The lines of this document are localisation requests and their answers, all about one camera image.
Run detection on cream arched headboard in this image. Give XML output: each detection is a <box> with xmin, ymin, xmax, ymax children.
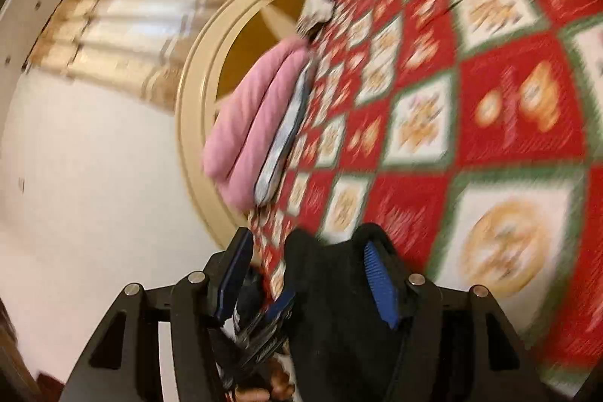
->
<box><xmin>176</xmin><ymin>0</ymin><xmax>321</xmax><ymax>239</ymax></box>

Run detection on beige curtain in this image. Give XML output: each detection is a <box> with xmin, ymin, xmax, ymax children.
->
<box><xmin>23</xmin><ymin>0</ymin><xmax>336</xmax><ymax>116</ymax></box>

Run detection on red patchwork printed blanket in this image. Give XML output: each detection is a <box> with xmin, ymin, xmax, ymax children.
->
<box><xmin>245</xmin><ymin>0</ymin><xmax>603</xmax><ymax>399</ymax></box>

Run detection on black pants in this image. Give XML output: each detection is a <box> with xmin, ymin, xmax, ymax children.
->
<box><xmin>283</xmin><ymin>224</ymin><xmax>412</xmax><ymax>402</ymax></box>

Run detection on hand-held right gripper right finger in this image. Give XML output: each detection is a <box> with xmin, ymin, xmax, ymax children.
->
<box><xmin>357</xmin><ymin>223</ymin><xmax>550</xmax><ymax>402</ymax></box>

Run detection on person's left hand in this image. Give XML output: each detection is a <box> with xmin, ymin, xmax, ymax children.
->
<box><xmin>227</xmin><ymin>376</ymin><xmax>298</xmax><ymax>402</ymax></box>

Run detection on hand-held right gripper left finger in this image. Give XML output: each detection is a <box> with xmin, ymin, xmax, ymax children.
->
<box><xmin>61</xmin><ymin>228</ymin><xmax>255</xmax><ymax>402</ymax></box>

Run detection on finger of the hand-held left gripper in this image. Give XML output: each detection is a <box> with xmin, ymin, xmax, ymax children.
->
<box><xmin>263</xmin><ymin>289</ymin><xmax>298</xmax><ymax>328</ymax></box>

